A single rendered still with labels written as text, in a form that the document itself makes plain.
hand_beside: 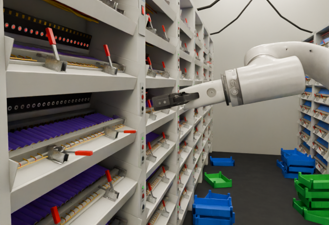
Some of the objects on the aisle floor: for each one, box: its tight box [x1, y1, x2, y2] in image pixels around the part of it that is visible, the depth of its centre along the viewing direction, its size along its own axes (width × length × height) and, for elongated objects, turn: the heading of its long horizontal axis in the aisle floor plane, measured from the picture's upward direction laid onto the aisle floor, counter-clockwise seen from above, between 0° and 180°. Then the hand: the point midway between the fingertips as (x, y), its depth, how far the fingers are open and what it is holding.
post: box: [86, 0, 146, 225], centre depth 111 cm, size 20×9×176 cm
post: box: [145, 0, 180, 225], centre depth 179 cm, size 20×9×176 cm
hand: (162, 101), depth 69 cm, fingers open, 8 cm apart
